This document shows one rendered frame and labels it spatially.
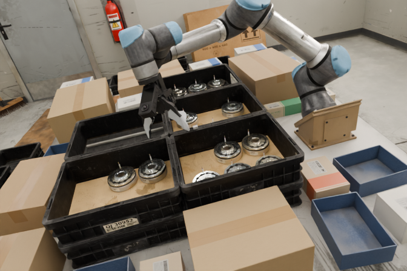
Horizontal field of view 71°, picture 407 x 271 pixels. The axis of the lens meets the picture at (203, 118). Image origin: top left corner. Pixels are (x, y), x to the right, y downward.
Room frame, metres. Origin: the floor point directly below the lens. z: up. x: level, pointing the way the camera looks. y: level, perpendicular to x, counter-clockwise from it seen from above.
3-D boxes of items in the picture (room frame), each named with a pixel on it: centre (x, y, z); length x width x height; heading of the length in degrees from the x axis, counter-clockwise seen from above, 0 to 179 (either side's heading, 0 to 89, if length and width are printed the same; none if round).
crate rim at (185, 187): (0.80, -0.08, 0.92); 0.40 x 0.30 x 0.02; 97
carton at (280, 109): (1.29, -0.45, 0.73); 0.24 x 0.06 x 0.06; 95
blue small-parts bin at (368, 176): (0.75, -0.56, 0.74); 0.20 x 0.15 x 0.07; 98
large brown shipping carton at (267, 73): (1.55, -0.40, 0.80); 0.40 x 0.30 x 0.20; 11
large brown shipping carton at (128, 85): (1.70, 0.28, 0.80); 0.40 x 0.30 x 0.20; 100
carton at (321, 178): (0.74, -0.38, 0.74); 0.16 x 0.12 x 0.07; 5
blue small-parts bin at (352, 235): (0.54, -0.38, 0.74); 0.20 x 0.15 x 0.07; 0
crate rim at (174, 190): (0.75, 0.32, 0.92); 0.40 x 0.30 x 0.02; 97
